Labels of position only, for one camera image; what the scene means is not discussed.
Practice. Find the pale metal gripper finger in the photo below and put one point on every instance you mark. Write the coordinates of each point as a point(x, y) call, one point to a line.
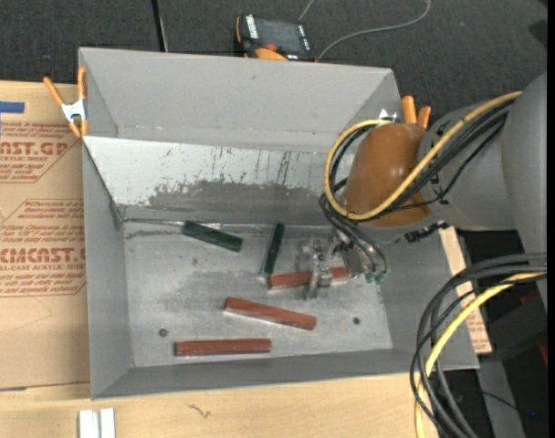
point(317, 284)
point(315, 253)

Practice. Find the red-brown block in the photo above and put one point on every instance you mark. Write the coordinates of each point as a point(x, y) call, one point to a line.
point(223, 347)
point(268, 313)
point(286, 279)

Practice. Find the dark green flat block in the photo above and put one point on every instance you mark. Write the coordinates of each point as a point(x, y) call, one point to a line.
point(273, 249)
point(212, 236)

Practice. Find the grey metal bin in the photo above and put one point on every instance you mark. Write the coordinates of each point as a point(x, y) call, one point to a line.
point(177, 290)

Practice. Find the brown cardboard board red print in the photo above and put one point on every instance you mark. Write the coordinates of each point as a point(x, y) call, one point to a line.
point(40, 290)

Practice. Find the black cylinder on white bracket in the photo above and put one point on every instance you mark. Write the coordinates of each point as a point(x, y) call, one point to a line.
point(423, 234)

